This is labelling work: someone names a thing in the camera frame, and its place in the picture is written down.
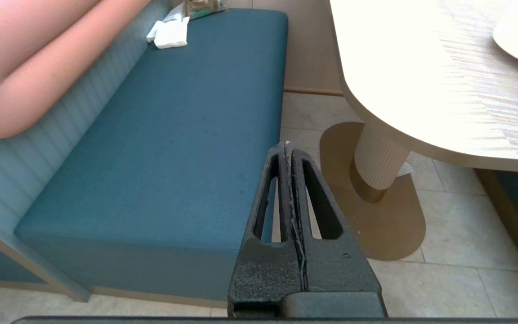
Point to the folded white napkin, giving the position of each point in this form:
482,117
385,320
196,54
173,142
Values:
170,36

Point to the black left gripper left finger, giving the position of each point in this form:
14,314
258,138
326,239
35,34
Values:
263,274

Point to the pink bolster cushion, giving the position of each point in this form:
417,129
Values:
38,58

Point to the white paper scrap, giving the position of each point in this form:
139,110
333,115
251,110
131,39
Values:
406,170

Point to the shiny snack bag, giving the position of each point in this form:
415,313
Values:
203,7

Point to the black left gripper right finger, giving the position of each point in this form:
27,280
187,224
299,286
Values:
335,270

